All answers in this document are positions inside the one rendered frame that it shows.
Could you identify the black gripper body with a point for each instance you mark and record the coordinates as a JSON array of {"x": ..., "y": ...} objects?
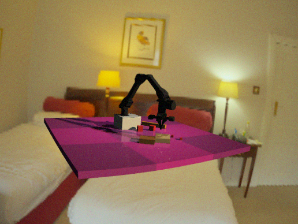
[{"x": 150, "y": 117}]

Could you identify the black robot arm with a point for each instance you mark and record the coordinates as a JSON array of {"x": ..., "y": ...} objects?
[{"x": 164, "y": 99}]

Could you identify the orange long rectangular bar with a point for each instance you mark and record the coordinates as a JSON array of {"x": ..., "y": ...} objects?
[{"x": 151, "y": 123}]

